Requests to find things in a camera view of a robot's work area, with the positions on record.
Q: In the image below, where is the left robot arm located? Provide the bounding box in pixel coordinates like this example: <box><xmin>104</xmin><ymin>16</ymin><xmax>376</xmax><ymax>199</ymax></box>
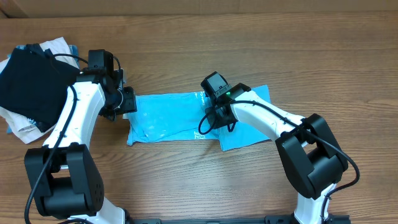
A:
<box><xmin>24</xmin><ymin>68</ymin><xmax>137</xmax><ymax>223</ymax></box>

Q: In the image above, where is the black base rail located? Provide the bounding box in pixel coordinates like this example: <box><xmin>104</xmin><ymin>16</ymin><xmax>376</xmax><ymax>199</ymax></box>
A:
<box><xmin>124</xmin><ymin>214</ymin><xmax>352</xmax><ymax>224</ymax></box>

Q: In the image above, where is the beige folded garment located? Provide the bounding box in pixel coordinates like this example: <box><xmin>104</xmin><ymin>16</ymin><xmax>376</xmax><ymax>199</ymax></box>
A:
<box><xmin>1</xmin><ymin>37</ymin><xmax>78</xmax><ymax>144</ymax></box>

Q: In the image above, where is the light blue printed t-shirt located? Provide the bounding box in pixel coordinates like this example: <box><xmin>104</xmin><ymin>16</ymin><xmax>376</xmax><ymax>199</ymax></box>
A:
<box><xmin>123</xmin><ymin>91</ymin><xmax>269</xmax><ymax>151</ymax></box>

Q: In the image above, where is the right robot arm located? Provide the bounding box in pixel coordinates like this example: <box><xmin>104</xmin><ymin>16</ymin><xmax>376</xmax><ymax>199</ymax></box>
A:
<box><xmin>201</xmin><ymin>81</ymin><xmax>351</xmax><ymax>223</ymax></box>

